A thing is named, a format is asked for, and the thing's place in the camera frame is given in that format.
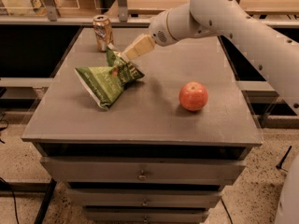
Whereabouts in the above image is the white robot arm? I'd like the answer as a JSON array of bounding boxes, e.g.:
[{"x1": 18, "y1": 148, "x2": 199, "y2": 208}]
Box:
[{"x1": 125, "y1": 0, "x2": 299, "y2": 224}]

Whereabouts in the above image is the middle drawer with knob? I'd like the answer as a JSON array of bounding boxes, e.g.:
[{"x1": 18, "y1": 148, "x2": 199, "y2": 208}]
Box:
[{"x1": 67, "y1": 189, "x2": 221, "y2": 208}]

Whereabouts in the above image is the black stand on floor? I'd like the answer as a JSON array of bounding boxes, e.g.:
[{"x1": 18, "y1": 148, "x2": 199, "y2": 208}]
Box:
[{"x1": 276, "y1": 146, "x2": 292, "y2": 170}]

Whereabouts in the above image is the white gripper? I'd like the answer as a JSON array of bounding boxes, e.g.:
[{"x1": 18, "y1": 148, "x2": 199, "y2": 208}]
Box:
[{"x1": 121, "y1": 10, "x2": 178, "y2": 61}]

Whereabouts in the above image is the bottom drawer with knob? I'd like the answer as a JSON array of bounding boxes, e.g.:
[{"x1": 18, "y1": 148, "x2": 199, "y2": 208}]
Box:
[{"x1": 82, "y1": 208, "x2": 208, "y2": 224}]

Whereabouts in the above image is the drawer with knob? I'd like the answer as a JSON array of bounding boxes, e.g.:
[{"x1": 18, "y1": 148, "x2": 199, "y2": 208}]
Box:
[
  {"x1": 67, "y1": 189, "x2": 221, "y2": 208},
  {"x1": 82, "y1": 208, "x2": 208, "y2": 224},
  {"x1": 40, "y1": 157, "x2": 245, "y2": 186}
]

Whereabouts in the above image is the metal railing post left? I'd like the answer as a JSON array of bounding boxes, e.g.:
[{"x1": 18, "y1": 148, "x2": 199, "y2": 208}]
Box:
[{"x1": 43, "y1": 0, "x2": 59, "y2": 21}]

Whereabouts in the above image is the orange soda can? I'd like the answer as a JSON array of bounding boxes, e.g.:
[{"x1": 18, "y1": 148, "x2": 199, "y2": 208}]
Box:
[{"x1": 93, "y1": 15, "x2": 113, "y2": 52}]

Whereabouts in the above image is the top drawer with knob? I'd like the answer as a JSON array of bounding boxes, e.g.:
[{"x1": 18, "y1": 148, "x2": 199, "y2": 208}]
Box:
[{"x1": 40, "y1": 157, "x2": 245, "y2": 186}]

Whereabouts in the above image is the black floor cable left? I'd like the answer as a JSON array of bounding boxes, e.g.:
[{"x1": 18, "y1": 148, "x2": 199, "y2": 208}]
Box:
[{"x1": 0, "y1": 176, "x2": 21, "y2": 224}]

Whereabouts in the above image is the grey drawer cabinet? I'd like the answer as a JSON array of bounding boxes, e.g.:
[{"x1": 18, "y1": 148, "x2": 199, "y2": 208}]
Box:
[{"x1": 23, "y1": 29, "x2": 262, "y2": 212}]

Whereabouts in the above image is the metal railing post middle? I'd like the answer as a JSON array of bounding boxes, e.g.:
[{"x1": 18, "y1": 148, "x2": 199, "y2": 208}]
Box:
[{"x1": 118, "y1": 0, "x2": 128, "y2": 22}]

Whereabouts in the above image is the green chip bag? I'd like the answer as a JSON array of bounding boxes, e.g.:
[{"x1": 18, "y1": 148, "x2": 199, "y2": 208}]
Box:
[{"x1": 75, "y1": 44, "x2": 144, "y2": 110}]

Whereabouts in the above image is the red apple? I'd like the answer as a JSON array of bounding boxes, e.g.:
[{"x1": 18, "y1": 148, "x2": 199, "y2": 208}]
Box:
[{"x1": 178, "y1": 81, "x2": 208, "y2": 112}]

